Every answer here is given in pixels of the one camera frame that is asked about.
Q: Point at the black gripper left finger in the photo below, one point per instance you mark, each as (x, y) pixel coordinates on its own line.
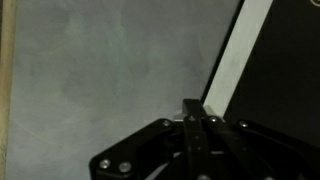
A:
(140, 146)

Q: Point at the grey top wooden coffee table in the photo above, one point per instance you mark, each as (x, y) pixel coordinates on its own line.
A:
(100, 73)

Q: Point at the black book with yellow spine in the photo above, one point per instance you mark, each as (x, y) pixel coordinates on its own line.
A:
(286, 66)

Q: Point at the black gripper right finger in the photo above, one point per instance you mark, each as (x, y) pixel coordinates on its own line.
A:
(253, 150)

